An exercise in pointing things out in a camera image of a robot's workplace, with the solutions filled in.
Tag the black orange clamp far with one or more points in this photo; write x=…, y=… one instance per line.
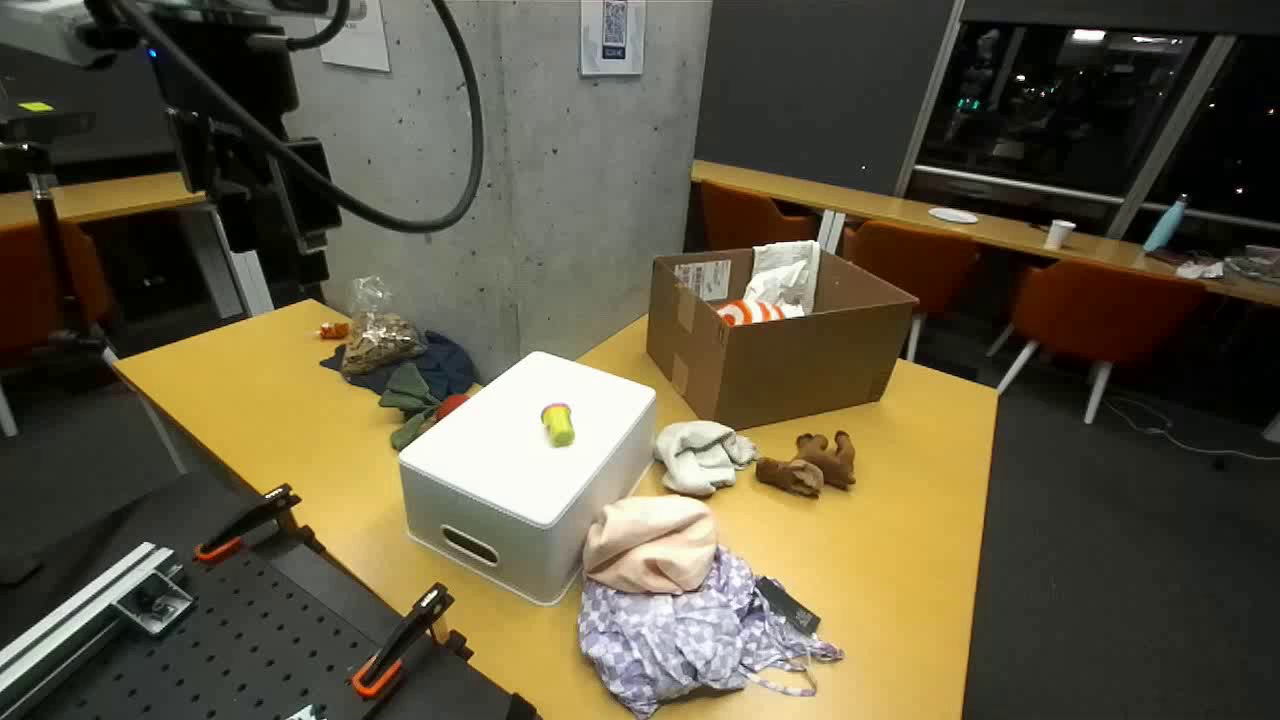
x=264, y=515

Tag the yellow play-doh container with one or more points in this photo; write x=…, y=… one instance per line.
x=557, y=425

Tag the black clothing tag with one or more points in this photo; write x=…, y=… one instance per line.
x=785, y=604

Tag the orange chair middle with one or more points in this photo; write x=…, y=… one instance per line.
x=922, y=263

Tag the long wooden counter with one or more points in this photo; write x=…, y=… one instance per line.
x=987, y=231

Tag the purple checkered cloth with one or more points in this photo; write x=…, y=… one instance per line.
x=720, y=637

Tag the teal water bottle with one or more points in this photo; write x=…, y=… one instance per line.
x=1164, y=225

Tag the aluminium rail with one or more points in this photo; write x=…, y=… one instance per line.
x=140, y=589

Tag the white wall sign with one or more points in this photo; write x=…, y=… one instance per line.
x=610, y=38

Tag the orange chair far left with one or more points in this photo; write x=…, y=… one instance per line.
x=28, y=297

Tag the red object on table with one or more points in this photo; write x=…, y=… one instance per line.
x=335, y=331

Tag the white paper cup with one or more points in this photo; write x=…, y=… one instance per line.
x=1059, y=233

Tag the peach shirt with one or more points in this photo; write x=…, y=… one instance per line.
x=651, y=546

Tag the clear plastic snack bag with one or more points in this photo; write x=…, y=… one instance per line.
x=380, y=335

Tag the orange chair right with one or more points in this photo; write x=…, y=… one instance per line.
x=1099, y=313

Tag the black perforated mounting board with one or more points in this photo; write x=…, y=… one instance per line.
x=264, y=637

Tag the dark green blue clothes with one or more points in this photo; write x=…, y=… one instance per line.
x=427, y=384

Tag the black orange clamp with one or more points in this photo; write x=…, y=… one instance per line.
x=388, y=661
x=264, y=515

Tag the brown plush toy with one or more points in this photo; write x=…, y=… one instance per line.
x=823, y=462

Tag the black orange clamp near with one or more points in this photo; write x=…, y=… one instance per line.
x=388, y=661

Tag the brown cardboard box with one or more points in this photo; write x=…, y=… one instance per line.
x=830, y=356

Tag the upside down white bin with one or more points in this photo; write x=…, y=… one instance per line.
x=491, y=493

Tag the light green white cloth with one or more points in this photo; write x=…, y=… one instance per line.
x=700, y=458

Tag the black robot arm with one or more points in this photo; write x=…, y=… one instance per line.
x=263, y=205

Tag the orange chair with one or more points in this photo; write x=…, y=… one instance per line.
x=922, y=263
x=1099, y=313
x=28, y=297

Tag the orange striped white bag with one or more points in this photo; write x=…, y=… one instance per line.
x=742, y=313

